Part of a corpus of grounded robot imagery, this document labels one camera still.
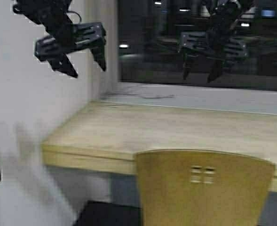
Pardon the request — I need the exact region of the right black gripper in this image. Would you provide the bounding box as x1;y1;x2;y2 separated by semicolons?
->
178;32;248;83

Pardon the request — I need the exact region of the long wooden counter table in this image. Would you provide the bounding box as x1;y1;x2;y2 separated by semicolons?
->
41;102;277;192

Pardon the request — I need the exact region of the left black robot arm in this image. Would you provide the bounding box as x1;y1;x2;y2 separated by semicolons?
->
12;0;107;78

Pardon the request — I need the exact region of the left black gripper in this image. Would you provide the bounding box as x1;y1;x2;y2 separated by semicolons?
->
34;22;106;78

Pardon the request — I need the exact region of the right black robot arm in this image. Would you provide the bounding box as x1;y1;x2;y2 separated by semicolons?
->
178;0;255;83

